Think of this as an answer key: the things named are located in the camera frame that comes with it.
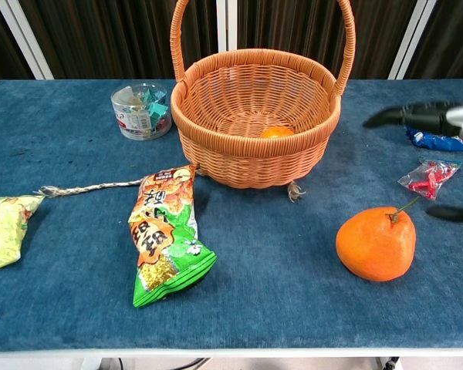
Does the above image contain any white slanted frame post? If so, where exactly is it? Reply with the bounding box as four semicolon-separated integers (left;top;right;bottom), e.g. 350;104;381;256
387;0;438;80
0;0;55;80

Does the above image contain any blue velvet table cloth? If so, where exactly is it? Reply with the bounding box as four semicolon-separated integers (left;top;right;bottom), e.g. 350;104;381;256
0;79;463;354

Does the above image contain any orange wicker basket with handle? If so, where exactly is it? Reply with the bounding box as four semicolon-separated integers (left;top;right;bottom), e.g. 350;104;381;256
170;0;357;190

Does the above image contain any yellow snack bag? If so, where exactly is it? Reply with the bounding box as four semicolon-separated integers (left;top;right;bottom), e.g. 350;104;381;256
0;194;46;271

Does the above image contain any black cable under table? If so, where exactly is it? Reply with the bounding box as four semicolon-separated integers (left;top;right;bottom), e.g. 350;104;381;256
117;357;211;370

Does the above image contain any blue Oreo cookie pack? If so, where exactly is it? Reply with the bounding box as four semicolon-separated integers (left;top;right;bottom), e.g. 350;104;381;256
405;126;463;153

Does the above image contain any dark brown pleated curtain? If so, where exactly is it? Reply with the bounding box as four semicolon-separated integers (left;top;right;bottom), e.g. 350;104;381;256
0;0;463;93

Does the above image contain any clear bag with red pieces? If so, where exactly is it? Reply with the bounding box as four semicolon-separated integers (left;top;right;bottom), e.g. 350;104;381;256
397;156;463;201

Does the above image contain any green orange snack bag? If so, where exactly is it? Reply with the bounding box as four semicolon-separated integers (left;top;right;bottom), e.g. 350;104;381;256
127;164;218;308

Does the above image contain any small round orange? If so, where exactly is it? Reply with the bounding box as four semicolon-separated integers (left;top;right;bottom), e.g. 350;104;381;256
260;126;296;140

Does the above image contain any clear tub of binder clips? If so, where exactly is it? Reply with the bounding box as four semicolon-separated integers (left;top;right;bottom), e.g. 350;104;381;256
110;83;173;141

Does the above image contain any large orange with stem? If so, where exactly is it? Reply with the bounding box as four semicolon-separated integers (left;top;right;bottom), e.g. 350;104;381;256
335;196;421;283

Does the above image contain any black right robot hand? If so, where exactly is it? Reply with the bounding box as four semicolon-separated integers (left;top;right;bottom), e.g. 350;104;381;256
362;100;463;223

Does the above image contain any braided beige rope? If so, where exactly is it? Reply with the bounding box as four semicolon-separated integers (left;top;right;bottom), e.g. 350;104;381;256
34;164;307;204

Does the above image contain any white upright frame post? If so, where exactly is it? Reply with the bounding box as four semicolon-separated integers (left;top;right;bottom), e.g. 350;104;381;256
215;0;239;52

